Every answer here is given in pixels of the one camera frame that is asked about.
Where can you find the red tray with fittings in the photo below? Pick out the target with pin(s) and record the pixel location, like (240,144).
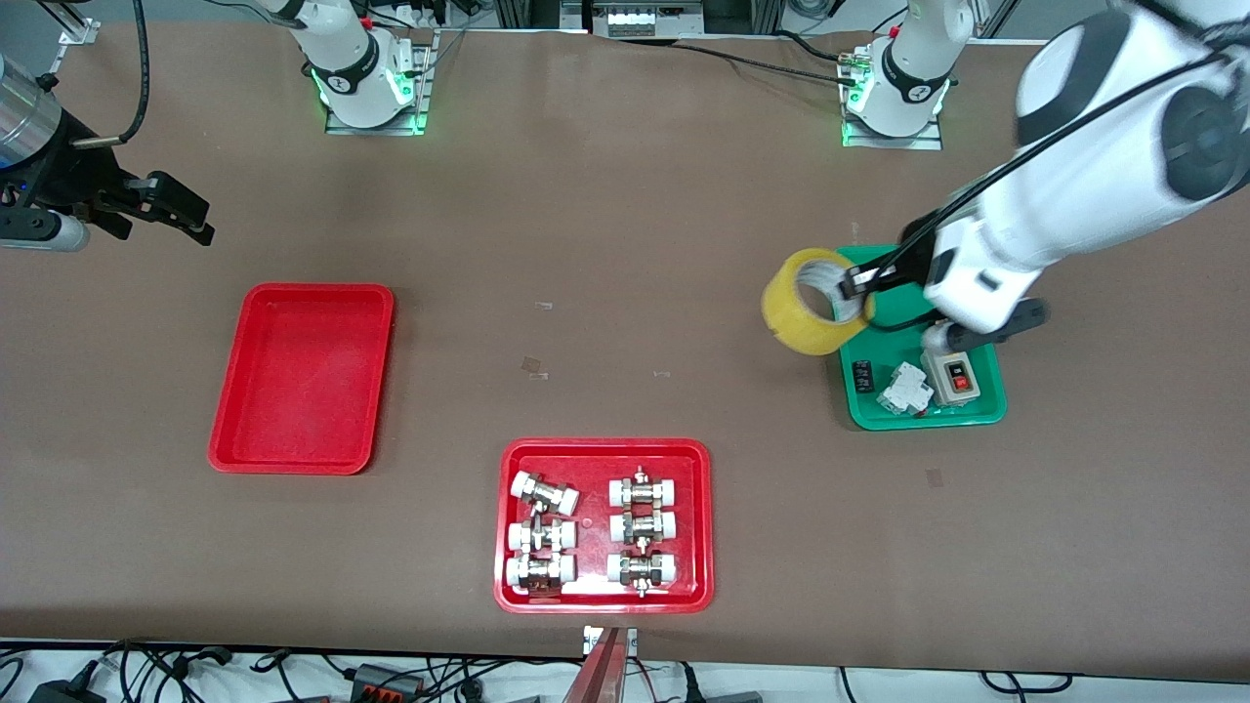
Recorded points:
(596,527)

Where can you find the white power strip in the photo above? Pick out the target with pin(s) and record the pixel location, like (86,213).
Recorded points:
(642,21)

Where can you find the white metal pipe fitting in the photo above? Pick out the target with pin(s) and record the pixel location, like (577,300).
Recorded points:
(643,490)
(539,572)
(544,493)
(643,527)
(540,535)
(642,569)

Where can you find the white circuit breaker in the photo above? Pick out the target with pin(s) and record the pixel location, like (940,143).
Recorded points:
(904,391)

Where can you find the yellow tape roll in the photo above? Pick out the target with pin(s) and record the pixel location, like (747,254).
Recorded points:
(796,327)

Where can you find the small black terminal block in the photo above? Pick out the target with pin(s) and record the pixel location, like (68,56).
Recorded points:
(862,377)

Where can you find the black power adapter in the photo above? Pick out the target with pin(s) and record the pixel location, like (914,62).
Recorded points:
(63,691)

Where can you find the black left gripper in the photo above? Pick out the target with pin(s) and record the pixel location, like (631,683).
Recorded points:
(915,247)

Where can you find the green plastic tray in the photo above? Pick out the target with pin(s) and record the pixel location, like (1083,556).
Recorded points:
(991,400)

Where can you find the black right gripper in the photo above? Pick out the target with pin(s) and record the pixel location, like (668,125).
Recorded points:
(66,174)

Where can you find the empty red plastic tray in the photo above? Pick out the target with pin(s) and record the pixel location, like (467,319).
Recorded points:
(303,381)

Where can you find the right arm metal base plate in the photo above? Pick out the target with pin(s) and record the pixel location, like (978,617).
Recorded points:
(420,88)

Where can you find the grey push button switch box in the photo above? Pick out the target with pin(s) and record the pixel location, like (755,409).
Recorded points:
(952,381)

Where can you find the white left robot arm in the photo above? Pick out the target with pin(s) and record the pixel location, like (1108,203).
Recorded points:
(1094,186)

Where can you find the red silver aluminium profile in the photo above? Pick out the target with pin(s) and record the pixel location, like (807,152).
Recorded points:
(601,674)

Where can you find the aluminium frame post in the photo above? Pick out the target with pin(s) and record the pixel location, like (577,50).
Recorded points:
(70,24)

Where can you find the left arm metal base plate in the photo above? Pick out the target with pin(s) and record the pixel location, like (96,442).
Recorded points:
(923,142)

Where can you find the black orange power strip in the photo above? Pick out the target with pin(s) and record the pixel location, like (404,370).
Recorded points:
(386,683)

